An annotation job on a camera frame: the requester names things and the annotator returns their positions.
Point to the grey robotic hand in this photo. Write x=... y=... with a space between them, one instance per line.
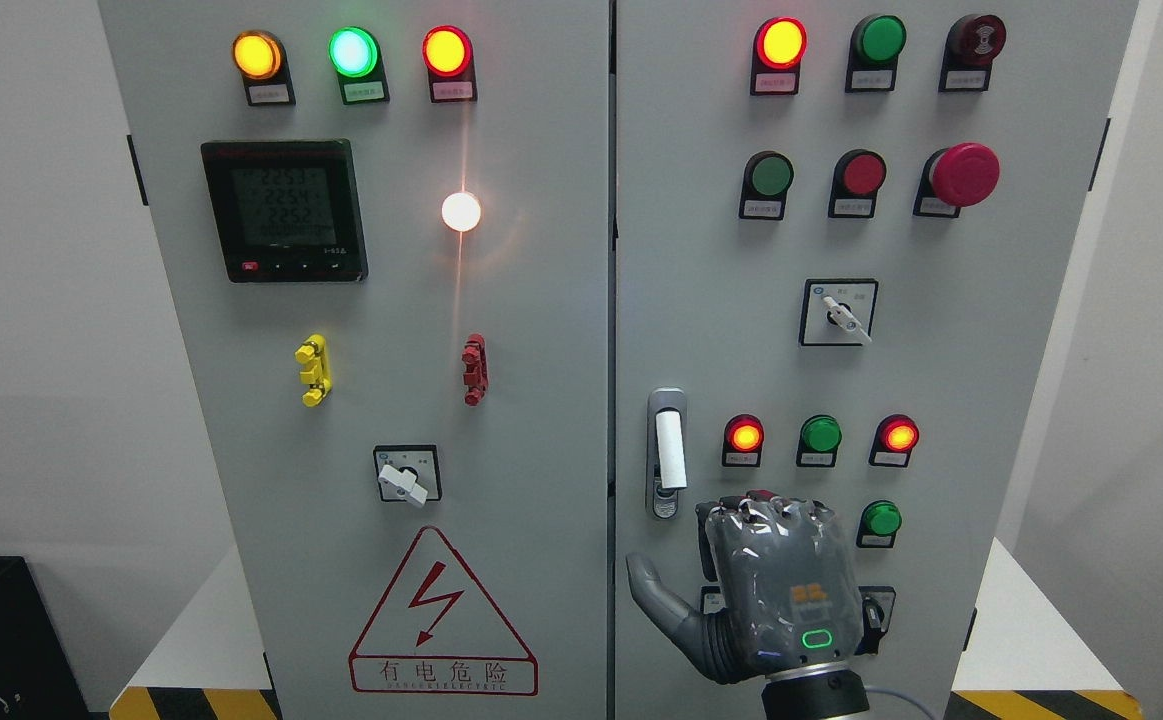
x=791 y=603

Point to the silver door latch handle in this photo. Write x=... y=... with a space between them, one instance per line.
x=665 y=471

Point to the grey right cabinet door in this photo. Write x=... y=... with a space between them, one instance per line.
x=712 y=304

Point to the grey cabinet door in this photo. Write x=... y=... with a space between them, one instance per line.
x=712 y=304
x=524 y=473

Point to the grey left cabinet door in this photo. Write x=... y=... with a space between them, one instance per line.
x=524 y=473

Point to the red indicator light left door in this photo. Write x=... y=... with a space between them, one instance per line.
x=448 y=55

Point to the green indicator lower right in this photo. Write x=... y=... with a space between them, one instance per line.
x=878 y=526

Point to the green indicator middle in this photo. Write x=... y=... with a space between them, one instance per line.
x=819 y=439

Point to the red lit indicator middle left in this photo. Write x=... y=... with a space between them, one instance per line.
x=742 y=442

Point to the red lit indicator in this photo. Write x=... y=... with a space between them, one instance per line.
x=778 y=47
x=895 y=438
x=742 y=442

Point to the red lit indicator middle right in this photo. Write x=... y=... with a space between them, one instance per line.
x=895 y=438

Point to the white platform with hazard stripes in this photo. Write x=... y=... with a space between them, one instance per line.
x=1023 y=660

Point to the red high voltage warning sign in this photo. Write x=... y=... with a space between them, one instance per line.
x=437 y=630

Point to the red terminal connector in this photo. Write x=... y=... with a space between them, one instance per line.
x=475 y=375

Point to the green push button second row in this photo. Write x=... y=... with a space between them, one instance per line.
x=768 y=176

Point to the red push button second row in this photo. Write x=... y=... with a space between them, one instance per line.
x=856 y=180

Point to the red emergency stop mushroom button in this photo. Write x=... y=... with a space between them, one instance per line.
x=956 y=178

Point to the white lit indicator light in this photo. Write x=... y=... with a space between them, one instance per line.
x=461 y=211

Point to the yellow terminal connector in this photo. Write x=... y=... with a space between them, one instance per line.
x=312 y=355

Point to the red lit indicator top right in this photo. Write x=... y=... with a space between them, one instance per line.
x=778 y=47

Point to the green push button top row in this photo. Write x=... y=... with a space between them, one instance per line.
x=874 y=46

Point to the black digital power meter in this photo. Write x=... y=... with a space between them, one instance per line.
x=286 y=211

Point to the green lit indicator light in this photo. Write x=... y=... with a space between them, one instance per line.
x=356 y=58

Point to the yellow indicator light top left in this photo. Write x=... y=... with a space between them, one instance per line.
x=262 y=61

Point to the black box lower left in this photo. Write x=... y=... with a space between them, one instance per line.
x=1 y=640

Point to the lower white selector switch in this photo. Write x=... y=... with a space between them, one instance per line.
x=711 y=599

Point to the black knob selector switch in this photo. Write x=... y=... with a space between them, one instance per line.
x=878 y=606

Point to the upper right white selector switch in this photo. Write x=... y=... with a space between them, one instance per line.
x=838 y=312

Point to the left door white selector switch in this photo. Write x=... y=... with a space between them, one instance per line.
x=408 y=473

